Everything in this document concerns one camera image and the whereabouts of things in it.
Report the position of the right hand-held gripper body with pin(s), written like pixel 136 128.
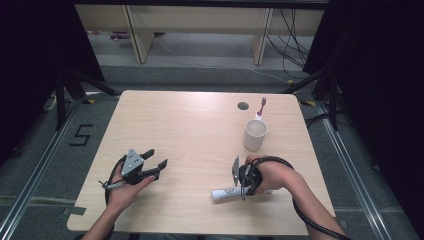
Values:
pixel 250 176

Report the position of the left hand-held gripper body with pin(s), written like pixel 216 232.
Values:
pixel 132 163

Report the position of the white toothpaste tube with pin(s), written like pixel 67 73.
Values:
pixel 226 192

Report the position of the white cup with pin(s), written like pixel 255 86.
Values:
pixel 255 136

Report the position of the person's right hand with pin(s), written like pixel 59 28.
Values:
pixel 275 176

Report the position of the person's left hand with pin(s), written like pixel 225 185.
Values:
pixel 125 195

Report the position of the pink toothbrush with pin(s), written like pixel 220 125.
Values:
pixel 262 107

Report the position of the dark round table grommet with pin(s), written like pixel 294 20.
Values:
pixel 243 106

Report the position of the black metal stand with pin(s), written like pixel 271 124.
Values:
pixel 333 100
pixel 61 100

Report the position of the black curtain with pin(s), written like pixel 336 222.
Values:
pixel 30 50
pixel 383 66

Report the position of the metal floor rail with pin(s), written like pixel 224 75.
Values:
pixel 36 173
pixel 353 180

